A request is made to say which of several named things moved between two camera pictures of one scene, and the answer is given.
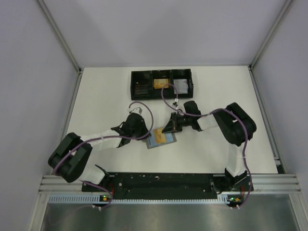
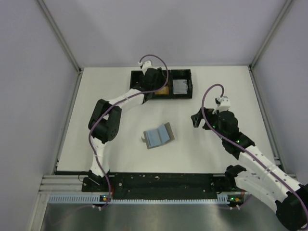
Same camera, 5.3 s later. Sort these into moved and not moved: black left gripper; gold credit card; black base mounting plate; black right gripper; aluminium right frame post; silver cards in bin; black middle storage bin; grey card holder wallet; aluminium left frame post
Moved: black left gripper; black right gripper; gold credit card
Not moved: silver cards in bin; aluminium left frame post; aluminium right frame post; grey card holder wallet; black middle storage bin; black base mounting plate
